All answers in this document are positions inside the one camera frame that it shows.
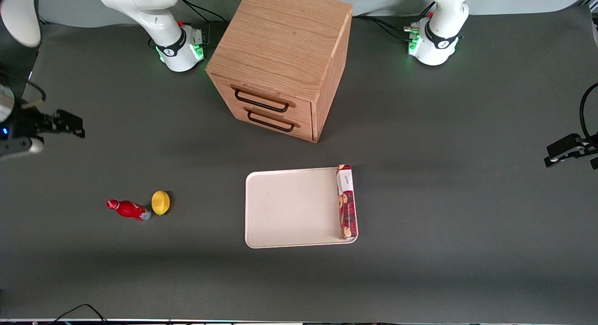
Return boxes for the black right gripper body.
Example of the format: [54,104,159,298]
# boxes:
[0,85,57,143]

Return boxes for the red coke bottle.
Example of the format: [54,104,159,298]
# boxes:
[106,199,152,222]

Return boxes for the cream plastic tray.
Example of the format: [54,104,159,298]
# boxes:
[245,166,359,249]

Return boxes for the yellow lemon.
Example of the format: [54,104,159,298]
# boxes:
[150,190,171,217]

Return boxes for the wooden drawer front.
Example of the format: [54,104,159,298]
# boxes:
[211,74,313,125]
[223,101,313,141]

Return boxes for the red cookie box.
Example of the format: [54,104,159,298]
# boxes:
[335,164,359,240]

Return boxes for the wooden two-drawer cabinet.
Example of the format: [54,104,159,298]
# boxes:
[206,0,354,144]

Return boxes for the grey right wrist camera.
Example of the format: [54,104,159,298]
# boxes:
[0,136,45,160]

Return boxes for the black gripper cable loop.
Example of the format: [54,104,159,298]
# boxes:
[20,80,47,110]

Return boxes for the black hanging arm cable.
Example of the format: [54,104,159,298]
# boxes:
[579,82,598,140]

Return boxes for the black right arm base cables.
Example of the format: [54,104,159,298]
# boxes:
[179,0,230,26]

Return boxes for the black arm base cables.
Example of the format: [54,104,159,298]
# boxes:
[353,2,436,42]
[179,0,230,26]

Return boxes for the black table edge cable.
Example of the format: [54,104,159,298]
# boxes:
[46,304,109,325]

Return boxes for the black metal drawer handle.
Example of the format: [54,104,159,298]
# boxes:
[234,88,291,114]
[246,111,296,133]

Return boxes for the black left arm base cables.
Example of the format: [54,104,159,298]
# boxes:
[353,2,436,42]

